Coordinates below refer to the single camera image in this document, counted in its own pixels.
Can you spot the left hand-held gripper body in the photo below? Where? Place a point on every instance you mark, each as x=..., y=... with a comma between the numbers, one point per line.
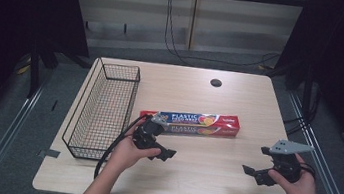
x=146, y=134

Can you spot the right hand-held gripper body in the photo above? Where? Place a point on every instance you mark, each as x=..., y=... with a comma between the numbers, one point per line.
x=287, y=164

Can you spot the red plastic wrap box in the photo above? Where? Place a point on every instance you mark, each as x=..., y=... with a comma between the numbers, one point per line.
x=197, y=120

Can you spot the person's left hand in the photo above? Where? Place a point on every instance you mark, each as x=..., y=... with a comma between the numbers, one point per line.
x=125, y=154

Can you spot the person's right hand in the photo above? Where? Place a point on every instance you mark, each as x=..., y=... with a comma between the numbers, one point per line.
x=303, y=191

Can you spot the black metal stand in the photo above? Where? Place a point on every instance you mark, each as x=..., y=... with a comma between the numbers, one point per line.
x=34, y=72
x=308, y=91

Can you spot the black table grommet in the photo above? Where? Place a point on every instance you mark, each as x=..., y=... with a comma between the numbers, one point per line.
x=215, y=83

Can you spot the black floor tape strip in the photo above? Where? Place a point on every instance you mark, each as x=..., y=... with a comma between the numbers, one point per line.
x=54, y=105

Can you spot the grey tape piece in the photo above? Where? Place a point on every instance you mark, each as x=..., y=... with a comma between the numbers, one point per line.
x=51, y=153

